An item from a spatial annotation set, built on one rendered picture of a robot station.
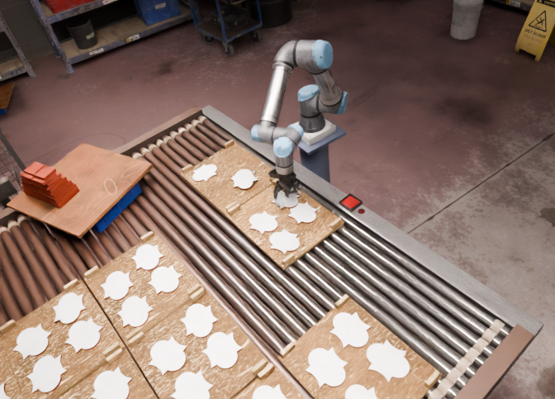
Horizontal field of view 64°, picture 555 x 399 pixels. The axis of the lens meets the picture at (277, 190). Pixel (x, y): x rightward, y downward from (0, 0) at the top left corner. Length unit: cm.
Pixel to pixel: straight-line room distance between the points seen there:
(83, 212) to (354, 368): 135
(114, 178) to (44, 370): 90
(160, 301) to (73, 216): 62
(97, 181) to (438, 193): 231
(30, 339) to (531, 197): 311
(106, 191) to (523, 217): 262
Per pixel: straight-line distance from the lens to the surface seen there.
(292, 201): 203
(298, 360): 162
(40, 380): 189
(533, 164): 384
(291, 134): 186
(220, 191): 218
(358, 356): 162
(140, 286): 194
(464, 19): 531
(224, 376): 164
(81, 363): 186
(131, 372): 175
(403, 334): 169
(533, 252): 324
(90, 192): 228
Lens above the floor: 241
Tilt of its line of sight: 44 degrees down
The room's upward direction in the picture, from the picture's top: 10 degrees counter-clockwise
